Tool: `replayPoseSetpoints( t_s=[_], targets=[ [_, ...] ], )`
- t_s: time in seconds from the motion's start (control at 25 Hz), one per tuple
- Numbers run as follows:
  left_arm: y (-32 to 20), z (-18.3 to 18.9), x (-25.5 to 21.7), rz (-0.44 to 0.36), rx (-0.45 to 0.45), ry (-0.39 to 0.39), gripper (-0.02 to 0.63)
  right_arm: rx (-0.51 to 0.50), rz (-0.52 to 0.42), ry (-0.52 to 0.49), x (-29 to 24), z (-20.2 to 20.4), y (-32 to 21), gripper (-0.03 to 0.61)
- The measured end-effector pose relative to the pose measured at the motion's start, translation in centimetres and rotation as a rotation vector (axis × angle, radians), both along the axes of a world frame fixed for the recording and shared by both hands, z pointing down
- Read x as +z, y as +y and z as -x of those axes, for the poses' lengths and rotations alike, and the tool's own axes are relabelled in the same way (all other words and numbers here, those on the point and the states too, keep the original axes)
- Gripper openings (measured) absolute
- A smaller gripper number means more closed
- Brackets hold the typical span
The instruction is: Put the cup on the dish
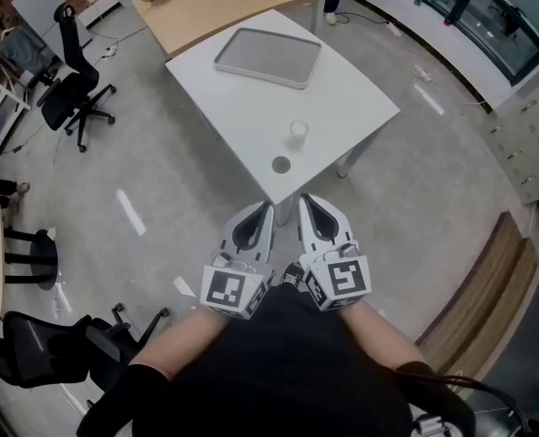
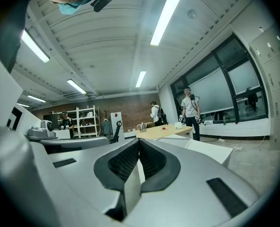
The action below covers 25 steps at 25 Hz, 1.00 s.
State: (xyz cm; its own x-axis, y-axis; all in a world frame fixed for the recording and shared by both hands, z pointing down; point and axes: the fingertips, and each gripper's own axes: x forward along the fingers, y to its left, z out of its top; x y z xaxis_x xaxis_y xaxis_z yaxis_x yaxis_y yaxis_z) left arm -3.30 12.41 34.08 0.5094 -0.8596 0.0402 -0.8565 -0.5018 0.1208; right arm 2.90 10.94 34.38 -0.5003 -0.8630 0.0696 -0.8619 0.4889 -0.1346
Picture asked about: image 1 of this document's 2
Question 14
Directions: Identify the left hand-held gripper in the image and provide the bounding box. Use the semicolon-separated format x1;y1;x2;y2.
199;200;276;320

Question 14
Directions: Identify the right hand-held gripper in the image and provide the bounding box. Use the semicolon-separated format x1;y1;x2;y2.
299;193;371;311

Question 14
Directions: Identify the clear glass cup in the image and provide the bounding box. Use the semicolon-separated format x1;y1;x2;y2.
289;119;310;150

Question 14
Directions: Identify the person's left forearm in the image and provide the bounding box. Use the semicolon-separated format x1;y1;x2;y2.
130;306;234;381

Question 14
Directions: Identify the person's right forearm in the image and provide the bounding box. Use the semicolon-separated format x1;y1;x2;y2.
337;299;429;373

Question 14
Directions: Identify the person's black shoe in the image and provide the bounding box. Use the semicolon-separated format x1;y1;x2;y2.
280;261;306;291

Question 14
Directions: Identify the white square table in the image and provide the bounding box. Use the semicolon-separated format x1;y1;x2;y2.
164;8;402;225

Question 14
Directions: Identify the person's black clothing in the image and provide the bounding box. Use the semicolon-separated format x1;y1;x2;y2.
76;284;476;437

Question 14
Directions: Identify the wooden step platform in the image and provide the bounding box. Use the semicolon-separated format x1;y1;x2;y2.
414;210;539;381

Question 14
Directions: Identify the grey rectangular tray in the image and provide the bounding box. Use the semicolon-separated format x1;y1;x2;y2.
213;27;322;91

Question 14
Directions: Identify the black round stool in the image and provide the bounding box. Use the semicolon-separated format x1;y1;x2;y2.
3;228;60;290

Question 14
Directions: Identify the beige locker cabinet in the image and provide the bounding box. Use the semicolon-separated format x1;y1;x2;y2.
483;68;539;207

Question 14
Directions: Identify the light wooden table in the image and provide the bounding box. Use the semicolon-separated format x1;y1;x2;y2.
131;0;333;61

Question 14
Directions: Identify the black office chair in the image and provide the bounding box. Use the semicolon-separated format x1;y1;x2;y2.
0;302;170;421
36;3;117;154

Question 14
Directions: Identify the grey jacket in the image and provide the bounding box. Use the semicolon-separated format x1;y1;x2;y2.
0;27;47;79

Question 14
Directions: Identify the black cable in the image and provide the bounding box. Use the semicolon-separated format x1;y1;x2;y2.
396;371;533;437

